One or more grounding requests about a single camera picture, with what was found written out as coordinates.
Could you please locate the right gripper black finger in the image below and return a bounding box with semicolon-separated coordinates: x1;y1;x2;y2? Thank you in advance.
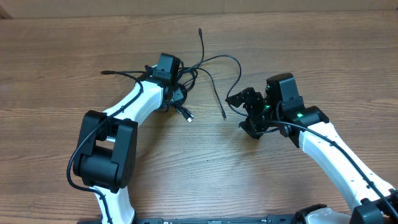
225;87;257;108
239;120;264;139

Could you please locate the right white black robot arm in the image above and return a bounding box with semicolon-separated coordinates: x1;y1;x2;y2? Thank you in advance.
226;73;397;223

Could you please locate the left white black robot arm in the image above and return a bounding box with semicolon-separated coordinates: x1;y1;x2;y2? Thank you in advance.
66;53;184;223

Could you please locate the cardboard backdrop panel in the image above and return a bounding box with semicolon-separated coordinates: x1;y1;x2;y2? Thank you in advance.
1;0;397;19

